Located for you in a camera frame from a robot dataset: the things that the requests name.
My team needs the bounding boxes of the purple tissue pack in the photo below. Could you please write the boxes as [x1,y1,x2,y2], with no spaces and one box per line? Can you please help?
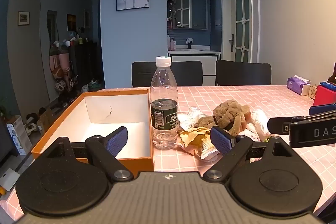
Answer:
[287,75,312,96]

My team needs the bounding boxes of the small white perforated box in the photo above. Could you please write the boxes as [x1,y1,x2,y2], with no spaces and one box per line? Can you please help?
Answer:
[308,85,319,101]

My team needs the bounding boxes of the dark framed picture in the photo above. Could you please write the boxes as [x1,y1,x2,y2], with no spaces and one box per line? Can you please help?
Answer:
[67,13,76,31]

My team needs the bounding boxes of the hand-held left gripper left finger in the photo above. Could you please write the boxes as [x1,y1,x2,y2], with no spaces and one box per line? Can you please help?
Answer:
[39,126,134,183]

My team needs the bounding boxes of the white cloth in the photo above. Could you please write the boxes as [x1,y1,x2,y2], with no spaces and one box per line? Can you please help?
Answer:
[241,109,271,142]

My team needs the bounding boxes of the brown plush toy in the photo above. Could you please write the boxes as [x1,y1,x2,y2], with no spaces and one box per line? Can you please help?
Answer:
[197,99,252,136]

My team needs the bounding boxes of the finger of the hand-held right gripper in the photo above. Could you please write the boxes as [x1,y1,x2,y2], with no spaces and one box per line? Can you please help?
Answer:
[267,110,336,135]
[309,103,336,116]

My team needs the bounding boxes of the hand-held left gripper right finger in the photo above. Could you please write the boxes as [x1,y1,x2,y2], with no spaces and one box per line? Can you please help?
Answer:
[203,126,299,183]

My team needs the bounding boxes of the dark cabinet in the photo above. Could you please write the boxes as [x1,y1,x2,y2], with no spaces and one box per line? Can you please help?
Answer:
[70,42,99,88]

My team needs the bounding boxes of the white vanity cabinet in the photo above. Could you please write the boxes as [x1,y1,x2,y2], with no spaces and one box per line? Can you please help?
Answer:
[168,48,221,86]

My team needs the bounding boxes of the white printed carton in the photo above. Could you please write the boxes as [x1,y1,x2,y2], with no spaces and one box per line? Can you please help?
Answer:
[7,116,32,156]

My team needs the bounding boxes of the orange cardboard box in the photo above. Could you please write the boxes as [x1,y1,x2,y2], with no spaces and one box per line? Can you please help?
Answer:
[31,89,155,178]

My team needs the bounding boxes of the framed wall mirror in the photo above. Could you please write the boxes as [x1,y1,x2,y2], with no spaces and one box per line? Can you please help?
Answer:
[172,0,208,30]

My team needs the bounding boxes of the brown glass bottle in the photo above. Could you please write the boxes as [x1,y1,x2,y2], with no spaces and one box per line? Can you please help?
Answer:
[327,63,336,84]

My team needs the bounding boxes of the red box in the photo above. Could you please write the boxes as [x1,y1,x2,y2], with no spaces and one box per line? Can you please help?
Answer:
[313,85,336,107]

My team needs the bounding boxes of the small framed picture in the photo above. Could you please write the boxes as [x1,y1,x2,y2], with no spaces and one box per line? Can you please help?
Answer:
[18,11,30,26]

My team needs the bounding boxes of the crinkled snack packet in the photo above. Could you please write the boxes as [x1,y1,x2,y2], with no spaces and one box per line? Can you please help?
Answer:
[184,139,219,161]

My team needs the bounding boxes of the clear plastic water bottle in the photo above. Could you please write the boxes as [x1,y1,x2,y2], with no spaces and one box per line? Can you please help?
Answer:
[150,56,179,150]

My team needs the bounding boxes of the pink hanging bags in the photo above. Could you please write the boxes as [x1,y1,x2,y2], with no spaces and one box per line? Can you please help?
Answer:
[49,53,72,93]

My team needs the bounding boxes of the black chair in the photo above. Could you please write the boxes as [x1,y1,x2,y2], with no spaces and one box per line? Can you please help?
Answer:
[131,61,203,88]
[215,59,272,86]

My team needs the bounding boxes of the white glass-paned door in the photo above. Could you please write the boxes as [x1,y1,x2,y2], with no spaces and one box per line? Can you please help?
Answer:
[219,0,260,64]

